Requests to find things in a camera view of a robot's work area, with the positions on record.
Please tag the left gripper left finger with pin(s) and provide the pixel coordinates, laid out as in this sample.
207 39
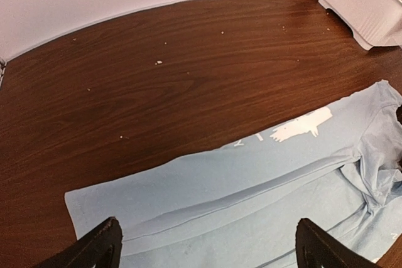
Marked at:
101 247

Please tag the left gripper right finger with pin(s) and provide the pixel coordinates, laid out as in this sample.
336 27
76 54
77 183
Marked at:
316 248

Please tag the light blue printed t-shirt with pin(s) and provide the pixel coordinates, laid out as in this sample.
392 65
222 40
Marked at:
239 205

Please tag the white plastic laundry basket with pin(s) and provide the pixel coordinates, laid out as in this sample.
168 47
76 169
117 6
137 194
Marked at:
373 22

